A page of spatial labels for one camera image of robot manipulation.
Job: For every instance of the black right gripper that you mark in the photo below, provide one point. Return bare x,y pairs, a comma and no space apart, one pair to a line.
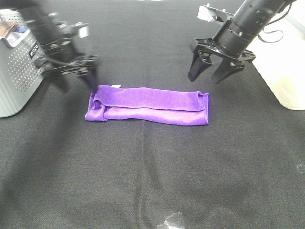
230,42

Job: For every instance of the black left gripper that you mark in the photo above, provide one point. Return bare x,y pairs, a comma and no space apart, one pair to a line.
61,56

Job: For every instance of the purple microfiber towel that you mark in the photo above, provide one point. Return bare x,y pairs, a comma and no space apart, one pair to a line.
156,105

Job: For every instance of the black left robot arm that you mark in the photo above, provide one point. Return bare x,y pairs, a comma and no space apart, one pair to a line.
31,10

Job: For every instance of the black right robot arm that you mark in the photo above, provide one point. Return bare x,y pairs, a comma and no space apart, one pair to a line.
254,15

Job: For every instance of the grey perforated laundry basket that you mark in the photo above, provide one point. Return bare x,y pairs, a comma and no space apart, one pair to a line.
19,78

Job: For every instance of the white plastic bin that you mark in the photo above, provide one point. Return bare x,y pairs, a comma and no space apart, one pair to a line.
280,56

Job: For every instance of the blue grey cloth in basket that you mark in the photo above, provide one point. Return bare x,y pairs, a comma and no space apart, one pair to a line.
14,35

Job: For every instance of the brown cloth in basket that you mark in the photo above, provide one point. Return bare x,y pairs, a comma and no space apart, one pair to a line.
6,27

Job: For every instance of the clear tape piece bottom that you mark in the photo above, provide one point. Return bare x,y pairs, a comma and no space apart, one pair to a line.
173,221

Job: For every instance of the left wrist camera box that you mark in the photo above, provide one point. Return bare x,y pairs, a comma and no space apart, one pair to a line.
82,29

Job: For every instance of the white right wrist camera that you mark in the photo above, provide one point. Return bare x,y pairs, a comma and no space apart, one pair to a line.
211,14

